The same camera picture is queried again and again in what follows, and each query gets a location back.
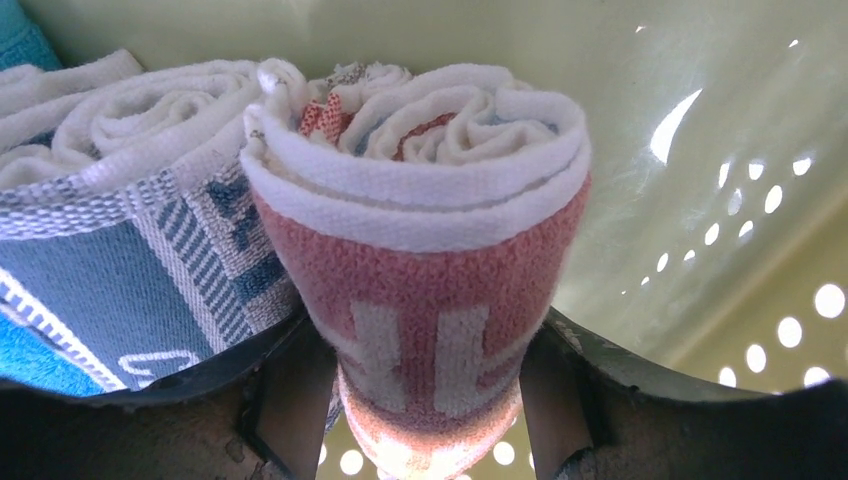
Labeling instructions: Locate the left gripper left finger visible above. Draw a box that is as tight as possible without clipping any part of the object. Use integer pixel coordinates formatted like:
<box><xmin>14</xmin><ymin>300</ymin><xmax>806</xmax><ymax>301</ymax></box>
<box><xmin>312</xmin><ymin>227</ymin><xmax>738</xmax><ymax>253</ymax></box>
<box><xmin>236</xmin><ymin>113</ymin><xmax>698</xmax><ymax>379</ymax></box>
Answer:
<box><xmin>1</xmin><ymin>316</ymin><xmax>336</xmax><ymax>479</ymax></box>

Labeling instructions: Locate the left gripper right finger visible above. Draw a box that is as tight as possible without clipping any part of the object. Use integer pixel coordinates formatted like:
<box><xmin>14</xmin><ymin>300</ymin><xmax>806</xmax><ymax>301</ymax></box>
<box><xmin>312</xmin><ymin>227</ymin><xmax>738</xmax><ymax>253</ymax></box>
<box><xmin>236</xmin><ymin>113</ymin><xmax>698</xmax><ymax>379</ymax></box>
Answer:
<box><xmin>520</xmin><ymin>310</ymin><xmax>847</xmax><ymax>479</ymax></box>

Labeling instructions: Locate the green plastic basket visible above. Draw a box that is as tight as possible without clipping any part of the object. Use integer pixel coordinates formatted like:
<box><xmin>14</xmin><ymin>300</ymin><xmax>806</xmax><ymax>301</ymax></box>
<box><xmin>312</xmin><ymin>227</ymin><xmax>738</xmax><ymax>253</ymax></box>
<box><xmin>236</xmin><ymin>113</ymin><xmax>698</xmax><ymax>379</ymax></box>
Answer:
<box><xmin>25</xmin><ymin>1</ymin><xmax>847</xmax><ymax>479</ymax></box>

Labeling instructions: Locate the blue white patterned cloth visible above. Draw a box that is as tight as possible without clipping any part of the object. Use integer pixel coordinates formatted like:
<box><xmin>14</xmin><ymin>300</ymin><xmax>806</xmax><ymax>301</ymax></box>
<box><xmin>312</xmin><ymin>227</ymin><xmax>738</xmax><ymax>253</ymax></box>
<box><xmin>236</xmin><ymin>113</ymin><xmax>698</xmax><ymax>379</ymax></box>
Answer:
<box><xmin>1</xmin><ymin>50</ymin><xmax>299</xmax><ymax>392</ymax></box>

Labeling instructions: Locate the beige rabbit print towel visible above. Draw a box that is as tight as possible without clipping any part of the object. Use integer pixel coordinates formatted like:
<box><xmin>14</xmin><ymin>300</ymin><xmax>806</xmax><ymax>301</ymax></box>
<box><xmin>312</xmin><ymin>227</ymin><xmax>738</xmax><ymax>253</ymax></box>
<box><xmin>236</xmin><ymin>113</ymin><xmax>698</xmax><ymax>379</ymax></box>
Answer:
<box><xmin>241</xmin><ymin>59</ymin><xmax>591</xmax><ymax>479</ymax></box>

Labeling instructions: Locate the blue towel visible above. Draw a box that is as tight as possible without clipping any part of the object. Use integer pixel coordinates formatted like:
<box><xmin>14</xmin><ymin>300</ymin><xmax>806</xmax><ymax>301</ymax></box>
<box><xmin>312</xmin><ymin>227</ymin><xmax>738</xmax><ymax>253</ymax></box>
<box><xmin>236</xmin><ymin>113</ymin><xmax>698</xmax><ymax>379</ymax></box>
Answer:
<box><xmin>1</xmin><ymin>1</ymin><xmax>103</xmax><ymax>396</ymax></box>

